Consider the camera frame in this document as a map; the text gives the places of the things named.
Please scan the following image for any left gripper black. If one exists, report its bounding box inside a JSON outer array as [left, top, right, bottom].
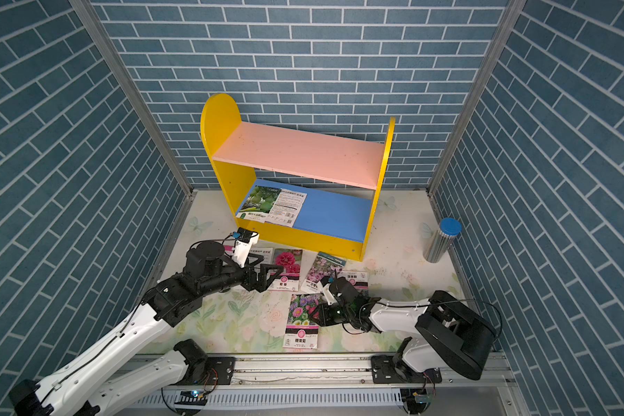
[[198, 252, 284, 296]]

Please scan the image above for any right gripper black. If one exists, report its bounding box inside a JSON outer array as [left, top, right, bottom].
[[307, 302, 355, 326]]

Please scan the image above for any white text seed packet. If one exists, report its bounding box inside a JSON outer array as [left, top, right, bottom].
[[248, 247, 274, 268]]

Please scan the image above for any small chrysanthemum seed packet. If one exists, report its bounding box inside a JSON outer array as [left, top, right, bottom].
[[338, 270, 369, 296]]

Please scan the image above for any hollyhock magenta flower packet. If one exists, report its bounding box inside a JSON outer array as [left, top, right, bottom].
[[269, 248, 303, 292]]

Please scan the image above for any pink-bordered seed packet back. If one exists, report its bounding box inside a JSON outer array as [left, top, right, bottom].
[[224, 245, 236, 258]]

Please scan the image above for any purple flower seed packet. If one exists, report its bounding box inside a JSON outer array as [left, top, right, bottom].
[[300, 252, 347, 294]]

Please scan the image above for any chrysanthemum packet pink band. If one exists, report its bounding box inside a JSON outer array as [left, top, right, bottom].
[[284, 294, 322, 350]]

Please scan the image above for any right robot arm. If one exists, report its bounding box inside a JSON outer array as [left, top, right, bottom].
[[310, 277, 499, 381]]

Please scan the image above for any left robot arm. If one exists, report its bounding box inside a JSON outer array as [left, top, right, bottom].
[[9, 240, 284, 415]]

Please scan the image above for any green gourd seed packet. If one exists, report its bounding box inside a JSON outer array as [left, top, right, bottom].
[[236, 185, 282, 223]]

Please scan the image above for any white text packet lower shelf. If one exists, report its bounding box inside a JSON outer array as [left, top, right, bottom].
[[265, 189, 308, 227]]

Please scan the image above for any yellow wooden shelf unit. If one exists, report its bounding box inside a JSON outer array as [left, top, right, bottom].
[[200, 94, 395, 261]]

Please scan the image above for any floral table mat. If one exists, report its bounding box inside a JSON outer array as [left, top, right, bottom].
[[142, 190, 477, 355]]

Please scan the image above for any silver canister blue lid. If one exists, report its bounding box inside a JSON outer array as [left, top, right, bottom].
[[425, 218, 462, 263]]

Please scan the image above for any right circuit board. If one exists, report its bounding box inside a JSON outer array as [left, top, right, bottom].
[[403, 391, 435, 412]]

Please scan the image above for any circuit board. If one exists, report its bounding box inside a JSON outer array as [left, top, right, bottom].
[[403, 391, 435, 412], [174, 390, 208, 407]]

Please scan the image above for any left circuit board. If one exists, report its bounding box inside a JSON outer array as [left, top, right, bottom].
[[174, 390, 208, 407]]

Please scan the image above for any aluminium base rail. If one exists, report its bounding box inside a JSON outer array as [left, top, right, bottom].
[[113, 354, 528, 415]]

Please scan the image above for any left corner aluminium post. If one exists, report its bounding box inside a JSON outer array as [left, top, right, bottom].
[[68, 0, 194, 198]]

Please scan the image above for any corner aluminium post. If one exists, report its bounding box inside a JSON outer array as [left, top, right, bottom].
[[68, 0, 194, 198], [427, 0, 529, 198]]

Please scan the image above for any right corner aluminium post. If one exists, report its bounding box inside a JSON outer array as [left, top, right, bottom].
[[427, 0, 529, 198]]

